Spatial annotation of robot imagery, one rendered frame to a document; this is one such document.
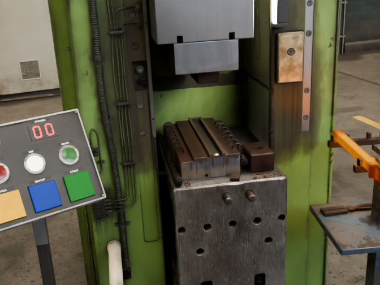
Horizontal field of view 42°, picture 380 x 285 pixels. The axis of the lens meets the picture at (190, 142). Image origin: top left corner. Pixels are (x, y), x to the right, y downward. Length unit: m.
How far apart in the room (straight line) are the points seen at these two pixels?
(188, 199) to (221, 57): 0.46
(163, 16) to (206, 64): 0.20
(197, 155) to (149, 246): 0.44
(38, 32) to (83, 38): 5.11
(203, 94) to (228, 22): 0.59
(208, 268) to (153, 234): 0.27
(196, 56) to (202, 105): 0.57
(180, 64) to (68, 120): 0.37
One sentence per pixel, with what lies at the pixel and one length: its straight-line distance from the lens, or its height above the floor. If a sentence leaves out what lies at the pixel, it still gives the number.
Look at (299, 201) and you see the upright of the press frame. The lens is 1.97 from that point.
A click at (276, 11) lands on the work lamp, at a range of 1.70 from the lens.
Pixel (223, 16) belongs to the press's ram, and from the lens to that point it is 1.55.
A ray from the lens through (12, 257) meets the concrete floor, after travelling 3.21.
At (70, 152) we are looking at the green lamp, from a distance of 1.48.
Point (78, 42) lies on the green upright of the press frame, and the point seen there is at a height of 1.37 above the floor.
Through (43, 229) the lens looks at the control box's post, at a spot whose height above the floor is 0.85.
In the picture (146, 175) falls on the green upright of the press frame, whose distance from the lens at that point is 1.79.
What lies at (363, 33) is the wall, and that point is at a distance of 9.22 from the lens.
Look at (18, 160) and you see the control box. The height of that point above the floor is 1.10.
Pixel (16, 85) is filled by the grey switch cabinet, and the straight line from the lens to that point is 6.84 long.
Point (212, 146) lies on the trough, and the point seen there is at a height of 0.99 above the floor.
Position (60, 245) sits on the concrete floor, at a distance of 3.22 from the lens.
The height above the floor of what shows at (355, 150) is 1.04.
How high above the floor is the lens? 1.59
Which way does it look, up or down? 20 degrees down
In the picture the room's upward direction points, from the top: 3 degrees counter-clockwise
